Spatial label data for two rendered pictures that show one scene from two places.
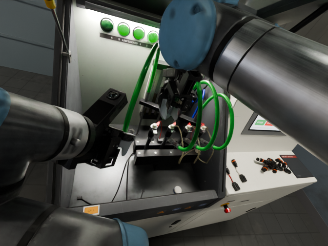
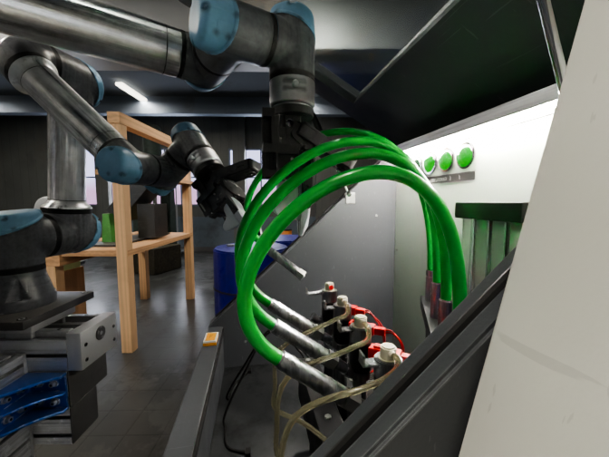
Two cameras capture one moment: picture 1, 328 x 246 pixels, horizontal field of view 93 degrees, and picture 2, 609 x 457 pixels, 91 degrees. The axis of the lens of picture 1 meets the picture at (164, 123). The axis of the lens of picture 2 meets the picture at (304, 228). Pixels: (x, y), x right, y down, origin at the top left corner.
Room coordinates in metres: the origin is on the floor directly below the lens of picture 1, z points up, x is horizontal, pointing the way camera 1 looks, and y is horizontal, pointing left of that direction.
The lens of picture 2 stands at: (0.58, -0.49, 1.29)
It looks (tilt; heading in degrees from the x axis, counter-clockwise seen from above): 5 degrees down; 109
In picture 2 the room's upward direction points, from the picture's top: straight up
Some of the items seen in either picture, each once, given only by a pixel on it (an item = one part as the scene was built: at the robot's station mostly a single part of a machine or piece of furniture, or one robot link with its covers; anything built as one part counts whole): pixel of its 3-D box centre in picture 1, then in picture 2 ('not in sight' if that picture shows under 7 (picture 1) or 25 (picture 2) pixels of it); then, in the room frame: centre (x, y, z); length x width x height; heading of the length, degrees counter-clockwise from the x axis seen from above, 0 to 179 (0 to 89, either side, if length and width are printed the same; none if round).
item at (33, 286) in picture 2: not in sight; (15, 284); (-0.32, -0.04, 1.09); 0.15 x 0.15 x 0.10
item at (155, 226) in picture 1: (132, 232); not in sight; (0.23, -0.09, 0.44); 0.65 x 0.02 x 0.68; 119
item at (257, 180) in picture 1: (265, 168); not in sight; (0.66, -0.65, 0.96); 0.70 x 0.22 x 0.03; 119
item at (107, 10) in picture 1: (161, 26); (468, 126); (0.68, 0.16, 1.43); 0.54 x 0.03 x 0.02; 119
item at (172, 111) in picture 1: (173, 112); (291, 209); (0.40, -0.02, 1.28); 0.06 x 0.03 x 0.09; 29
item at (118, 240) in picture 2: not in sight; (108, 228); (-2.44, 1.84, 1.00); 1.55 x 1.38 x 2.00; 112
